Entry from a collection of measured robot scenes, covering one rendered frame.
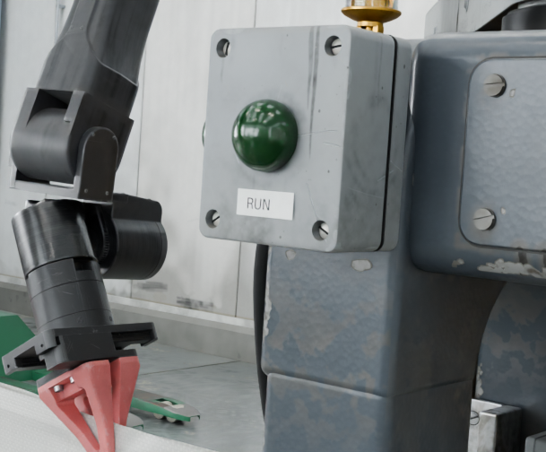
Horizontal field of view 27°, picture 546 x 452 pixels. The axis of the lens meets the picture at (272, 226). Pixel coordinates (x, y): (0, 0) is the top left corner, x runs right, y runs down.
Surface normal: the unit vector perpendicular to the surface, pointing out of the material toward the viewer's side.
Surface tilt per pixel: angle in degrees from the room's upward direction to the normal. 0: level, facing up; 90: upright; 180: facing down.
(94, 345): 61
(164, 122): 90
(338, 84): 90
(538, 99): 90
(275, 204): 90
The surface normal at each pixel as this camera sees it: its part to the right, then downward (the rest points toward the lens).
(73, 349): 0.67, -0.40
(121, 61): 0.79, -0.10
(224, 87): -0.63, 0.00
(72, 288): 0.20, -0.34
